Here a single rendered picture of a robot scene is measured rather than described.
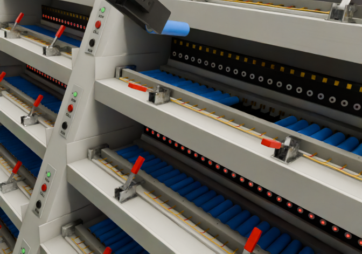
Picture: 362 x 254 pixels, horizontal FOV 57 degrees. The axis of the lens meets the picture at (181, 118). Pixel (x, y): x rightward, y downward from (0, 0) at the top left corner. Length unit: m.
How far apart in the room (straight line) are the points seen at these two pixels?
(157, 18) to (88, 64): 0.41
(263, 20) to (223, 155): 0.21
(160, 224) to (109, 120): 0.31
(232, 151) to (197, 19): 0.25
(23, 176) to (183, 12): 0.70
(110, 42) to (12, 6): 0.70
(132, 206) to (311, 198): 0.34
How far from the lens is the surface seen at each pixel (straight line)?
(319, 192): 0.46
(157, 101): 0.62
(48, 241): 0.88
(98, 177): 0.74
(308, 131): 0.56
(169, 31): 0.43
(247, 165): 0.50
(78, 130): 0.78
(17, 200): 1.03
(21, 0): 1.42
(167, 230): 0.61
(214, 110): 0.58
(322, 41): 0.50
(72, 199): 0.86
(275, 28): 0.53
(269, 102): 0.65
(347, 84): 0.62
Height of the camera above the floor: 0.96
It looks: 5 degrees down
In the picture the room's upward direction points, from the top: 20 degrees clockwise
